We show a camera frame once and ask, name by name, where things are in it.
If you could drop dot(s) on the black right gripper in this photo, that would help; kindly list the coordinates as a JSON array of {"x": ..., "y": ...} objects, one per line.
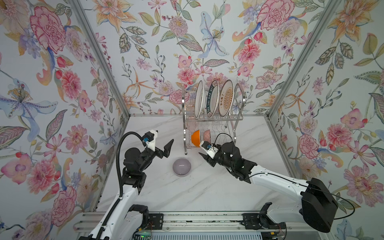
[{"x": 209, "y": 161}]

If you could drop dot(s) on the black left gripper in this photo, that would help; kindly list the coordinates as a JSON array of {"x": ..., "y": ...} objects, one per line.
[{"x": 165, "y": 153}]

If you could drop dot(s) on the pink floral patterned bowl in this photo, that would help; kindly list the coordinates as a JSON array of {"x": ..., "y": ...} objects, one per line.
[{"x": 207, "y": 136}]

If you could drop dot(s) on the orange bowl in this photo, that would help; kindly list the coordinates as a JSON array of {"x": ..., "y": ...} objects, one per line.
[{"x": 195, "y": 138}]

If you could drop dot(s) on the lavender bowl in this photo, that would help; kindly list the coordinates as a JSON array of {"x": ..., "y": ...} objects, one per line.
[{"x": 182, "y": 167}]

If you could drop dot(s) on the white plain plate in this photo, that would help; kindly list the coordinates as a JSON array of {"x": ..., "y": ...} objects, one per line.
[{"x": 200, "y": 99}]

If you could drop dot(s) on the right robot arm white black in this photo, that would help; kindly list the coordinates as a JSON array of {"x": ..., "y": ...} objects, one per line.
[{"x": 313, "y": 202}]

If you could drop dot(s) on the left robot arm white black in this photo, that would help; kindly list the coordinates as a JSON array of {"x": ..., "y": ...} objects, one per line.
[{"x": 124, "y": 219}]

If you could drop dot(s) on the steel two-tier dish rack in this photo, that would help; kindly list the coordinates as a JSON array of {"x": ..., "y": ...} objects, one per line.
[{"x": 223, "y": 129}]

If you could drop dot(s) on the orange patterned plate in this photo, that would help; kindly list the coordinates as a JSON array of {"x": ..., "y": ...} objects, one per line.
[{"x": 226, "y": 98}]

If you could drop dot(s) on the dark rimmed white plate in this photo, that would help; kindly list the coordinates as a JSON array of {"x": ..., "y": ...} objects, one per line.
[{"x": 213, "y": 98}]

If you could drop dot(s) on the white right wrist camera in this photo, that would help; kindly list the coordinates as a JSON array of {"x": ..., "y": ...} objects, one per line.
[{"x": 212, "y": 152}]

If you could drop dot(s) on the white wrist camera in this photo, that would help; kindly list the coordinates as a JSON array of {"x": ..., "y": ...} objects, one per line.
[
  {"x": 149, "y": 140},
  {"x": 212, "y": 152}
]

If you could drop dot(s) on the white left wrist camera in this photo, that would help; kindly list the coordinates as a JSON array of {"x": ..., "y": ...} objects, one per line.
[{"x": 149, "y": 140}]

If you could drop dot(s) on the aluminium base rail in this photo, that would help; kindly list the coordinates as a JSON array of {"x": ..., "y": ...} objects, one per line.
[{"x": 217, "y": 222}]

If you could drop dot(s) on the aluminium left corner frame post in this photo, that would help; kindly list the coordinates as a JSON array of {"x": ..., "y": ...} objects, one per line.
[{"x": 94, "y": 44}]

